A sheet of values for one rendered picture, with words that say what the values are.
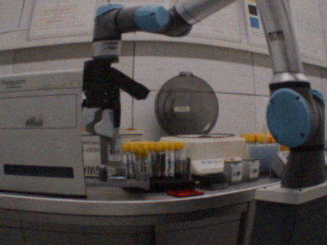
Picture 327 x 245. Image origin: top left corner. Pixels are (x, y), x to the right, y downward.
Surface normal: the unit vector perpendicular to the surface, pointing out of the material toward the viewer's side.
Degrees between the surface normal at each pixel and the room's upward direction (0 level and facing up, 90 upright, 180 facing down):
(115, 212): 90
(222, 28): 94
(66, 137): 90
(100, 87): 90
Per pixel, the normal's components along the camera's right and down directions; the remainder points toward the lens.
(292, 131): -0.52, 0.14
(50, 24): 0.45, 0.06
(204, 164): 0.13, -0.89
